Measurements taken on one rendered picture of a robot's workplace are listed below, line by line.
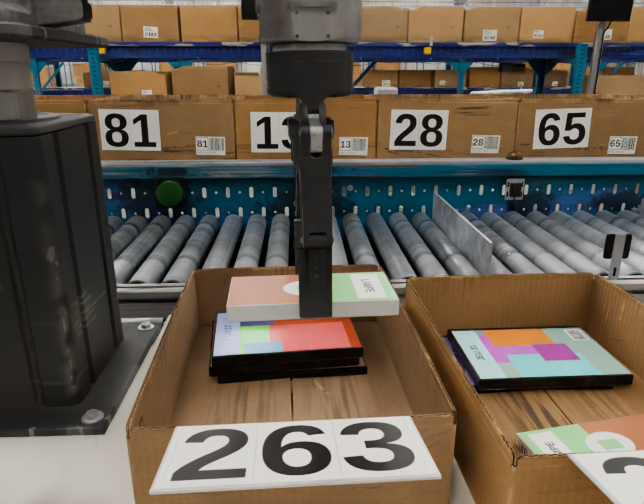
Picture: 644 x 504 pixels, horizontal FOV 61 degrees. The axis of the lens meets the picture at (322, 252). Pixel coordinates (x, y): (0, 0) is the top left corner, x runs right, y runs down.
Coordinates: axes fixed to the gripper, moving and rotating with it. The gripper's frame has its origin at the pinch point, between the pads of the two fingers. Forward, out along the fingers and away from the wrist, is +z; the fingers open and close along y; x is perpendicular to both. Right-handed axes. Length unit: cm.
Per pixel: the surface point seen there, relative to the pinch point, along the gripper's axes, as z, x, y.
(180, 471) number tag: 7.8, -10.6, 17.8
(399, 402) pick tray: 18.5, 10.4, -4.5
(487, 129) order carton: -3, 57, -101
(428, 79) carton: -1, 279, -959
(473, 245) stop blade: 17, 38, -58
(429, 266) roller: 20, 28, -53
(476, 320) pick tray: 16.3, 25.4, -20.7
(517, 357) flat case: 16.0, 26.5, -9.1
